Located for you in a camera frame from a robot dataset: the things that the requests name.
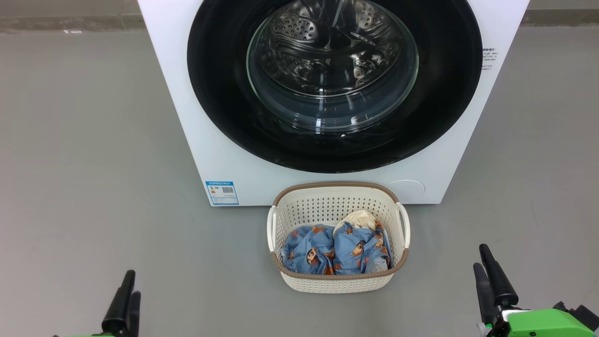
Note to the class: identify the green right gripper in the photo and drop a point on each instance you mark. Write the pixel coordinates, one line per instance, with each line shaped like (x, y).
(547, 325)

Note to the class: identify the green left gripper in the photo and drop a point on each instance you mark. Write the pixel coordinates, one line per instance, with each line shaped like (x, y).
(93, 335)

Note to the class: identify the blue garment with cream lining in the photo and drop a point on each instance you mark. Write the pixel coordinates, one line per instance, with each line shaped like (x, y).
(355, 252)

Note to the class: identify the blue cartoon print garment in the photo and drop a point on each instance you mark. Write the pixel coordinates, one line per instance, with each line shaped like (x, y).
(304, 248)

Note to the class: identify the washing machine door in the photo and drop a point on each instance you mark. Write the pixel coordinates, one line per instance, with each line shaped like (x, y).
(220, 93)

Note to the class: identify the white front-load washing machine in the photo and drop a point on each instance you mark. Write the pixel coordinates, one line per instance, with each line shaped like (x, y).
(187, 140)

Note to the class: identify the steel washer drum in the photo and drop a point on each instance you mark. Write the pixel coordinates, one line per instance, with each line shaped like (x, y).
(299, 28)

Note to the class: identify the round white filter cover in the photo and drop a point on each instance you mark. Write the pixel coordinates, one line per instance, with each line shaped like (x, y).
(407, 191)

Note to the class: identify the blue energy label sticker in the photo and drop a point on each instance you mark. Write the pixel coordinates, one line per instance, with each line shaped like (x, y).
(221, 193)

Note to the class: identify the cream perforated laundry basket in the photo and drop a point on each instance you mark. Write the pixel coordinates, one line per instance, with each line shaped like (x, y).
(327, 206)

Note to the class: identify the small printed text label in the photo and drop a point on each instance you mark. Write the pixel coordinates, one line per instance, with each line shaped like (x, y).
(489, 58)

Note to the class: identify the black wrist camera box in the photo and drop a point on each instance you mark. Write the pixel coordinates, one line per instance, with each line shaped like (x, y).
(585, 316)

